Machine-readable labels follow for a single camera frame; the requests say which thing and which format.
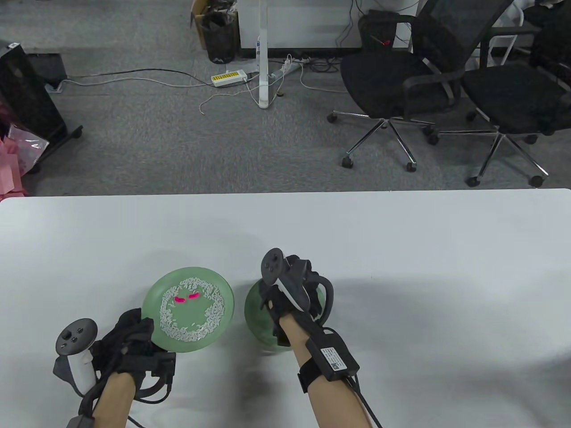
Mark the person's right hand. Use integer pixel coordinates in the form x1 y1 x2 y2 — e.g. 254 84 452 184
259 283 323 347

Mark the person's left hand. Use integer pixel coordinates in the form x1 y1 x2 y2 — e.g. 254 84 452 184
91 307 172 382

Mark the green plate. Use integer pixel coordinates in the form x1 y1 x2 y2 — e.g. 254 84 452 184
142 266 235 353
244 281 328 355

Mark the person's right forearm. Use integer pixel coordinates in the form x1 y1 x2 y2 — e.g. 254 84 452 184
280 312 373 428

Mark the person's left forearm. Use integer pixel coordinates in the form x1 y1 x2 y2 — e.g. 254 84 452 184
94 372 137 428

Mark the grey handheld controller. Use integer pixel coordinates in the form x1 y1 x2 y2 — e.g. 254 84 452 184
54 318 99 395
261 247 315 312

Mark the pink paper bag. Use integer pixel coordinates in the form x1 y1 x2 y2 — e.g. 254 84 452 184
0 136 28 199

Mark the pink plastic bag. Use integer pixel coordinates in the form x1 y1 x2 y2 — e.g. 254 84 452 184
7 125 49 177

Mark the yellow and white power strip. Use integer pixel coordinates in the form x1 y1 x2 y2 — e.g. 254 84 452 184
211 70 248 88

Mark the white desk leg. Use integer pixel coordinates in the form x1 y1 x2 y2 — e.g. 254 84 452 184
257 0 271 109

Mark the black mesh office chair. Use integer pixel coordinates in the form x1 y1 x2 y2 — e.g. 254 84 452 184
327 0 513 173
437 0 571 188

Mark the black cabinet on wheels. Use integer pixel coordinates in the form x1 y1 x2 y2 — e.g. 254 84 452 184
0 42 84 174

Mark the black trash bin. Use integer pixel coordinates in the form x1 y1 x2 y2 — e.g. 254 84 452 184
199 10 240 63

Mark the black low box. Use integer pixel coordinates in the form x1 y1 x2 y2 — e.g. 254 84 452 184
29 53 67 90

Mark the white desk panel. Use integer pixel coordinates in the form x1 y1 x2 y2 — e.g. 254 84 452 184
239 0 420 49

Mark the black computer tower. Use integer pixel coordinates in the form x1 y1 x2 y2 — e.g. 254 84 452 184
358 10 397 53

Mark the brown cardboard box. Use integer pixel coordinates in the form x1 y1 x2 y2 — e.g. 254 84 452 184
191 0 212 49

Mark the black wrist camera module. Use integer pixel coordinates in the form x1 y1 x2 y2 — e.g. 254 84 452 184
152 351 177 379

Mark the thick black cable loop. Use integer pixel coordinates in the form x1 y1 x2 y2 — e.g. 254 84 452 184
312 276 335 322
132 377 175 403

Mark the ring of white rice grains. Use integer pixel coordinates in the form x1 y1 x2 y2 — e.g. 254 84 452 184
159 277 226 343

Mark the black wrist strap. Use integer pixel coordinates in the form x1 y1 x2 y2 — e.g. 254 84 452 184
297 359 331 394

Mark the thin white floor cable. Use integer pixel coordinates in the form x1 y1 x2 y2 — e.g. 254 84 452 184
199 80 260 115

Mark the black cable bundle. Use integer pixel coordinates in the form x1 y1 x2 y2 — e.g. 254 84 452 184
308 56 344 74

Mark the grey floor cable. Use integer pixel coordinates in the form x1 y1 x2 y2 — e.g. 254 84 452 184
67 77 215 88

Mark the black floor cable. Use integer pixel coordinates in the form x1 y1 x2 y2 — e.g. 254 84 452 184
58 69 215 87

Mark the white chair frame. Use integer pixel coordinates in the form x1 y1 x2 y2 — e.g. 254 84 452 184
475 8 526 70

